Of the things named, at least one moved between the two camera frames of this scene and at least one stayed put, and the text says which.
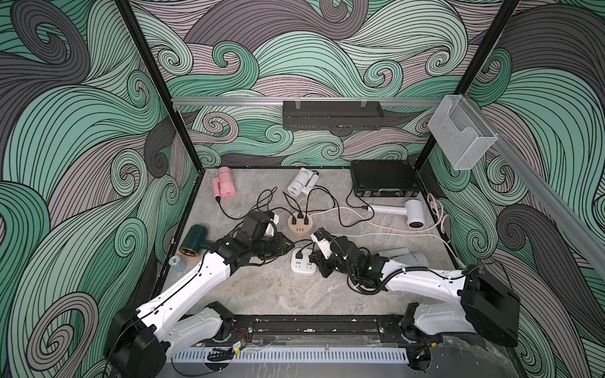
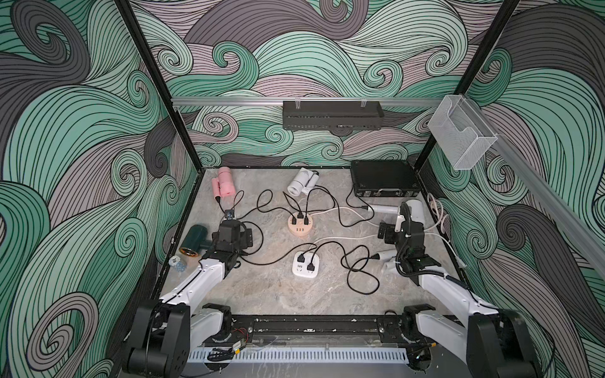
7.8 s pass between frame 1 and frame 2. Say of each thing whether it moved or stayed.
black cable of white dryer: stayed
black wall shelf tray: stayed
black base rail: stayed
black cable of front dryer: moved
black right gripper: moved
